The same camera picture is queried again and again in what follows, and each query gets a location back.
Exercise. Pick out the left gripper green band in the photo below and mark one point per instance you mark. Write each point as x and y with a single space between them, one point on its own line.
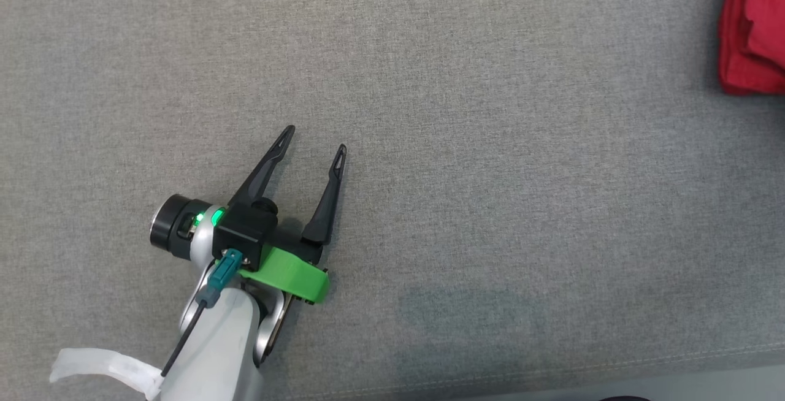
288 272

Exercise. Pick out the red shorts with white stripes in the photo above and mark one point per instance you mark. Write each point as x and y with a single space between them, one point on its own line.
754 33

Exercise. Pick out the grey fabric sofa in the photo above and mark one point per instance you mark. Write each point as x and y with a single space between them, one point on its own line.
460 174

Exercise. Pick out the translucent white tape strip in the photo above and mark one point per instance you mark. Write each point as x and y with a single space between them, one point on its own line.
104 364

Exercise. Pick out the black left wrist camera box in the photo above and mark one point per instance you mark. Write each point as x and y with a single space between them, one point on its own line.
245 232

